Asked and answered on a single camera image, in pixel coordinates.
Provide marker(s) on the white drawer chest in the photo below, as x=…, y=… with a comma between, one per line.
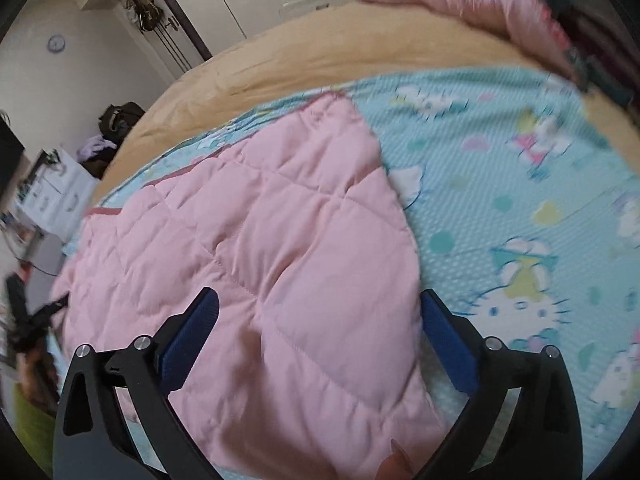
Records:
x=56, y=194

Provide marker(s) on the bags hanging on door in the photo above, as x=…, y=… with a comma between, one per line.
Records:
x=147, y=15

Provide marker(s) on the black wall television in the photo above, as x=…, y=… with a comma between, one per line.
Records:
x=11, y=153

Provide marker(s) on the round wall clock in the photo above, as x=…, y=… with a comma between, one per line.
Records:
x=56, y=44

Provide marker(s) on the tan bed sheet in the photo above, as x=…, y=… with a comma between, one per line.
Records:
x=324, y=48

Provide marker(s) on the black bag on floor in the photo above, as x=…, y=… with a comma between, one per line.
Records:
x=117, y=120

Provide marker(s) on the person's left hand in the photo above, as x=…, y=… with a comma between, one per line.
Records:
x=31, y=369

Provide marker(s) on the yellow green sleeve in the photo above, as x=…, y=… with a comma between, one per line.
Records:
x=34, y=427

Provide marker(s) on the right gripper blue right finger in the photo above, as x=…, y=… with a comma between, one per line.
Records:
x=454, y=340

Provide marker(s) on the blue cartoon cat blanket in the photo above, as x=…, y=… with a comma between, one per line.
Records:
x=525, y=218

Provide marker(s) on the pink quilted jacket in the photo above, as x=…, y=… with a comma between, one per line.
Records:
x=312, y=370

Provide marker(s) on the person's right hand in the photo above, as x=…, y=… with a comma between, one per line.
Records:
x=396, y=466

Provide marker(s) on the purple clothes pile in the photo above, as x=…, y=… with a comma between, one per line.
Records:
x=95, y=146

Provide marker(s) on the striped dark blanket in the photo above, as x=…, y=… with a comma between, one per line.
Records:
x=610, y=55

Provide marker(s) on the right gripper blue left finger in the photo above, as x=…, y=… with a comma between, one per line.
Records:
x=182, y=337

